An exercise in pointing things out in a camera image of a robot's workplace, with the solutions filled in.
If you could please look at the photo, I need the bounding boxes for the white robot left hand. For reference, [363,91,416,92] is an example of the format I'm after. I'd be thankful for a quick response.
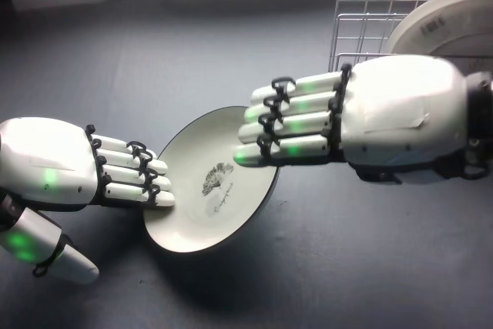
[0,116,176,286]

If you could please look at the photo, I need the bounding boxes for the grey table cloth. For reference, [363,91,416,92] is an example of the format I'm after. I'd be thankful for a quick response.
[0,0,493,329]

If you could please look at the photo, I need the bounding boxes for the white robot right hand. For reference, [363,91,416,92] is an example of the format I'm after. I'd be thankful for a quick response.
[233,55,469,184]

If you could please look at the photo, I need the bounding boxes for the white plate with leaf print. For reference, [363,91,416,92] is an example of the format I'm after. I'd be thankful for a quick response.
[143,105,282,255]

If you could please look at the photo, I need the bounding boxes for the plain white plate dark rim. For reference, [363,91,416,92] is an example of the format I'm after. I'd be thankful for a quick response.
[386,0,493,65]

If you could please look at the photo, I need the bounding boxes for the metal wire dish rack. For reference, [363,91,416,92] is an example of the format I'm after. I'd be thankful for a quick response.
[329,0,493,76]

